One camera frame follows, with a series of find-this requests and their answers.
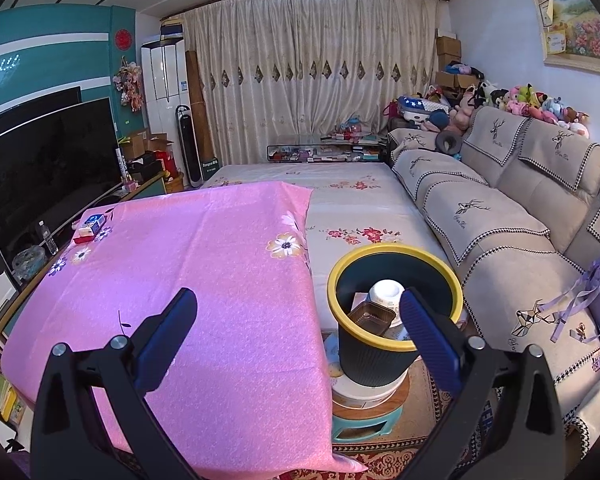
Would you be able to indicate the brown rolled mat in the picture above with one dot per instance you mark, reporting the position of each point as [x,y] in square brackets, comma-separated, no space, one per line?
[202,110]

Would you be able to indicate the white standing air conditioner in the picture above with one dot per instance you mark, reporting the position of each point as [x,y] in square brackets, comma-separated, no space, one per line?
[162,80]

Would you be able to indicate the bookshelf with books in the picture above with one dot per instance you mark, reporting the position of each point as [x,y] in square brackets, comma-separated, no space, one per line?
[0,390]

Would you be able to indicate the small red tray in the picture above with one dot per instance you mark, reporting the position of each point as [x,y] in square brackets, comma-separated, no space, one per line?
[84,238]

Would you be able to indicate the brown plastic tray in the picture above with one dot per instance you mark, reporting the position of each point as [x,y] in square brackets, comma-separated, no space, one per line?
[372,317]

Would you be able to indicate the open cardboard boxes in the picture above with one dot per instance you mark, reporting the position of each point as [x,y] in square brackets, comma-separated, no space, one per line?
[135,145]

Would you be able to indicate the red gift bag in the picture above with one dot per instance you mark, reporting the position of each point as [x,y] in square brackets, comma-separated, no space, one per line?
[167,162]

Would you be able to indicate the flat black television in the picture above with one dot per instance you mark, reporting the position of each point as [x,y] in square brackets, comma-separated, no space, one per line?
[30,110]

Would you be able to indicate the patterned red rug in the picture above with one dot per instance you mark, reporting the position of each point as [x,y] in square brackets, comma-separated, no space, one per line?
[420,400]

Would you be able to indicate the grey neck pillow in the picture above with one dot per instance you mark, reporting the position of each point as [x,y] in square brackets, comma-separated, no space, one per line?
[442,141]

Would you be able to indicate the glass coffee table with books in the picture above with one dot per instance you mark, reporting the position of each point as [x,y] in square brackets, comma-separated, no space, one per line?
[330,152]

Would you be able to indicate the dark bin with yellow rim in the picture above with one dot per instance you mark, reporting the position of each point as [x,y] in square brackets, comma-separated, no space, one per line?
[370,365]

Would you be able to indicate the beige embroidered curtain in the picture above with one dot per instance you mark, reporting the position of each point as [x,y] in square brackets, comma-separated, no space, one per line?
[305,85]

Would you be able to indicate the black tower fan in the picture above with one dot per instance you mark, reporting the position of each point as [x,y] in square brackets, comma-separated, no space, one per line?
[190,145]

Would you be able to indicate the framed flower painting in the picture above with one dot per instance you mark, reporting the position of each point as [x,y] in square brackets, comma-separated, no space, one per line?
[585,35]

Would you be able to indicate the pink floral tablecloth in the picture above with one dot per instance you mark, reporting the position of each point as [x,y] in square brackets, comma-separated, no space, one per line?
[205,285]

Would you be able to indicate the round white tin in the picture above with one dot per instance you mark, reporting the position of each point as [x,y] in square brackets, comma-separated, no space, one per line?
[365,396]

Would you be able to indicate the artificial flower wall decoration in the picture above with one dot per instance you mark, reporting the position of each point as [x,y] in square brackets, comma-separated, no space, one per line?
[130,85]

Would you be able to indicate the bed with floral white sheet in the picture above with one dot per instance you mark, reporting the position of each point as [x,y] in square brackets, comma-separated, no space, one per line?
[350,200]

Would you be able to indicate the large curved black television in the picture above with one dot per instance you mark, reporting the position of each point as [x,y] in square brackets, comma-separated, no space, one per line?
[45,185]

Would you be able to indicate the clear water bottle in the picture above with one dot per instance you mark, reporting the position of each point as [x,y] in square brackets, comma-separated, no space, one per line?
[49,242]

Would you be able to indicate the red round wall ornament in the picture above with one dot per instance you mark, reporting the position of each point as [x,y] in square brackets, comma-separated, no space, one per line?
[123,39]

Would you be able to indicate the small blue white box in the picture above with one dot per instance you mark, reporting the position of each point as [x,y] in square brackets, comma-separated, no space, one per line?
[95,222]

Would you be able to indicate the row of plush toys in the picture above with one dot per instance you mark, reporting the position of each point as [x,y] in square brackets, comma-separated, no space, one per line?
[525,100]

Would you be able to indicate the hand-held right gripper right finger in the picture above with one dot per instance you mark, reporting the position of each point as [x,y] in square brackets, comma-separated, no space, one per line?
[427,340]

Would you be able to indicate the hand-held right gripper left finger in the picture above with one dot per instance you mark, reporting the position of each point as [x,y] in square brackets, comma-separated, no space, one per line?
[165,345]

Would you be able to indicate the teal plastic stool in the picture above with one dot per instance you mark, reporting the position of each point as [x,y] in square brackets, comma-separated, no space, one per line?
[365,425]

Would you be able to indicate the blue white stacked boxes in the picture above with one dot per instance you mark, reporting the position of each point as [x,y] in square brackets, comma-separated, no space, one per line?
[172,30]

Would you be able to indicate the brown cardboard box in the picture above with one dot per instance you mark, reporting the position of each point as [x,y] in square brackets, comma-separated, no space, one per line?
[452,80]
[448,50]

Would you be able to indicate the beige sofa with deer covers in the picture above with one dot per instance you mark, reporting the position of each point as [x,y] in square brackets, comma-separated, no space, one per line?
[505,220]

